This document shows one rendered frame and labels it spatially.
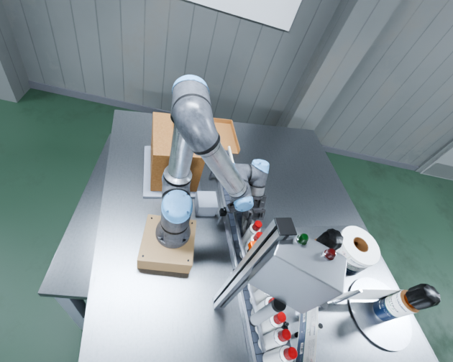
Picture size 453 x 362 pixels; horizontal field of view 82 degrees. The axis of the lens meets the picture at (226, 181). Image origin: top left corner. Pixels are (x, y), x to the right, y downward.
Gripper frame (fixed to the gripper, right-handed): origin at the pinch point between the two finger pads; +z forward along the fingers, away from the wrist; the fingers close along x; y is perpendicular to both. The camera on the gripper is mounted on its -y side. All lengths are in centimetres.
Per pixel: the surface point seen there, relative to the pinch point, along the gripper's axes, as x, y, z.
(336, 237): -26.1, 28.0, -13.4
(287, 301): -53, -9, -13
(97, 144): 173, -89, 8
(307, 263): -58, -10, -29
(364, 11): 94, 107, -128
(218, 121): 84, 4, -38
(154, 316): -20, -40, 24
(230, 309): -20.9, -9.0, 24.0
